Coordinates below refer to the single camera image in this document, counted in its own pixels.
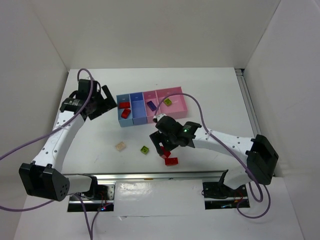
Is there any red arched lego brick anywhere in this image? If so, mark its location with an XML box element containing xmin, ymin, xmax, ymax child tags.
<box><xmin>160</xmin><ymin>146</ymin><xmax>171</xmax><ymax>159</ymax></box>

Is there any red rectangular lego brick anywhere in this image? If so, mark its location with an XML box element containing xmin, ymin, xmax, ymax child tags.
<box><xmin>164</xmin><ymin>157</ymin><xmax>179</xmax><ymax>166</ymax></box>

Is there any small green lego brick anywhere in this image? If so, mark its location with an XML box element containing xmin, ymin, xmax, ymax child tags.
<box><xmin>140</xmin><ymin>145</ymin><xmax>150</xmax><ymax>155</ymax></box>

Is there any purple lego brick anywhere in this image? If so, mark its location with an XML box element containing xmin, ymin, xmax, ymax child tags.
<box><xmin>146</xmin><ymin>100</ymin><xmax>157</xmax><ymax>111</ymax></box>

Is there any lime green lego brick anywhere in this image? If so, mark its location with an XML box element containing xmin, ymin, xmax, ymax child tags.
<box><xmin>163</xmin><ymin>98</ymin><xmax>172</xmax><ymax>106</ymax></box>

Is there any red lego brick small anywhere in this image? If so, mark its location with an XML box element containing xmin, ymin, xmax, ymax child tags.
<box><xmin>118</xmin><ymin>101</ymin><xmax>131</xmax><ymax>109</ymax></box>

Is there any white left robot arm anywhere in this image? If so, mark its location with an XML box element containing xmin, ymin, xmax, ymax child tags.
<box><xmin>18</xmin><ymin>79</ymin><xmax>117</xmax><ymax>202</ymax></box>

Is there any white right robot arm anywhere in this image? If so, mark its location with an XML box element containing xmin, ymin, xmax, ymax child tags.
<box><xmin>149</xmin><ymin>113</ymin><xmax>279</xmax><ymax>190</ymax></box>

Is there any large pink container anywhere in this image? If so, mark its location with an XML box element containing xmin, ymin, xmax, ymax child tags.
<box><xmin>155</xmin><ymin>86</ymin><xmax>188</xmax><ymax>119</ymax></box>

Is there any beige lego brick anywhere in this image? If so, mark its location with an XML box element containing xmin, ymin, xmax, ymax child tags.
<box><xmin>115</xmin><ymin>141</ymin><xmax>126</xmax><ymax>152</ymax></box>

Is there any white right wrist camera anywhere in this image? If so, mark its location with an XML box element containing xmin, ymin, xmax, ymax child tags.
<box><xmin>152</xmin><ymin>113</ymin><xmax>167</xmax><ymax>123</ymax></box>

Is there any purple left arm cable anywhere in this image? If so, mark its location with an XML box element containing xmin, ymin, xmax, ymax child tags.
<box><xmin>0</xmin><ymin>68</ymin><xmax>111</xmax><ymax>240</ymax></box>

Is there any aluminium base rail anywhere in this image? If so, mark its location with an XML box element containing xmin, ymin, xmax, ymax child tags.
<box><xmin>59</xmin><ymin>170</ymin><xmax>251</xmax><ymax>187</ymax></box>

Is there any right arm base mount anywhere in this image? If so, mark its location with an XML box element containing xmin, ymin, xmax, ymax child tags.
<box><xmin>198</xmin><ymin>170</ymin><xmax>250</xmax><ymax>210</ymax></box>

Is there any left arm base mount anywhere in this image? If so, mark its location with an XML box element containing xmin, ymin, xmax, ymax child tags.
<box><xmin>67</xmin><ymin>182</ymin><xmax>116</xmax><ymax>213</ymax></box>

